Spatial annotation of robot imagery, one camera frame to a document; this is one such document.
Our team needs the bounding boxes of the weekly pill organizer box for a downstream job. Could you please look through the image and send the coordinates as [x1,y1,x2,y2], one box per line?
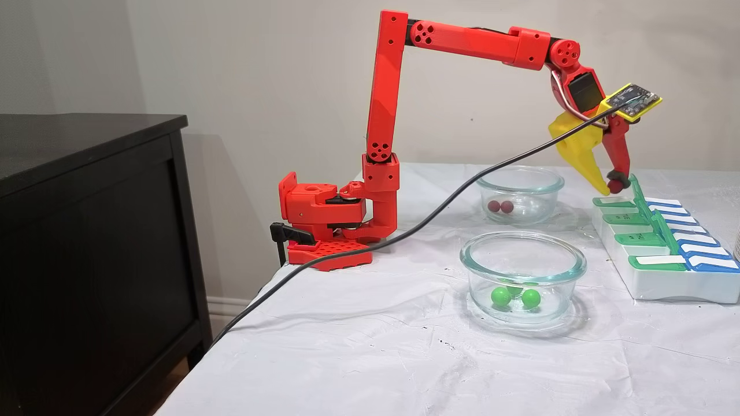
[591,176,740,304]

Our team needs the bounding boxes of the glass bowl for red balls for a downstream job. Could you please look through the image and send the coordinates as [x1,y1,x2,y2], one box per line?
[476,166,566,227]

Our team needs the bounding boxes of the glass bowl for green balls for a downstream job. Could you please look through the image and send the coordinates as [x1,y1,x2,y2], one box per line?
[460,231,588,325]

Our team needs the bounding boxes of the white tablecloth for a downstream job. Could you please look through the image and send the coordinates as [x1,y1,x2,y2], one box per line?
[155,163,740,416]

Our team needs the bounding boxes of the black table clamp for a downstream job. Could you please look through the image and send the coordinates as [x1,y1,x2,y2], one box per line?
[269,222,316,268]

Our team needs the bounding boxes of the black wooden cabinet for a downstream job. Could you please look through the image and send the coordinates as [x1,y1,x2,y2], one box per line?
[0,113,213,416]

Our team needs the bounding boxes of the thin servo wire bundle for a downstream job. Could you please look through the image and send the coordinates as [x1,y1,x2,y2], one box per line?
[550,69,611,127]

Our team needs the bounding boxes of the thick black camera cable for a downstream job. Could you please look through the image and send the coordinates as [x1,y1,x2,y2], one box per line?
[207,98,628,350]

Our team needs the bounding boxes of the white wall baseboard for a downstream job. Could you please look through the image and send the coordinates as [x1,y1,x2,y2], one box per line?
[207,296,258,341]

